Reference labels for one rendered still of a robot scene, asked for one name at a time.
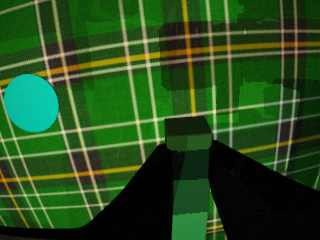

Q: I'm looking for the green rectangular post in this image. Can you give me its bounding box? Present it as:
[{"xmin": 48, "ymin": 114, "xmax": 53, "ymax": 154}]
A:
[{"xmin": 164, "ymin": 116, "xmax": 213, "ymax": 240}]

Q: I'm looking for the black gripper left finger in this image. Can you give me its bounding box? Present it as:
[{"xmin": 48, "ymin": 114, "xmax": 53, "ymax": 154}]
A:
[{"xmin": 0, "ymin": 144, "xmax": 173, "ymax": 240}]

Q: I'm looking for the cyan circle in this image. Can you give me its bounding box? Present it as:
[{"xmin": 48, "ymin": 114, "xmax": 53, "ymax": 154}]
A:
[{"xmin": 4, "ymin": 73, "xmax": 59, "ymax": 132}]

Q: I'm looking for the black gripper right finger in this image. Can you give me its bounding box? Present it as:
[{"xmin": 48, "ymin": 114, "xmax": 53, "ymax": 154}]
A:
[{"xmin": 208, "ymin": 140, "xmax": 320, "ymax": 240}]

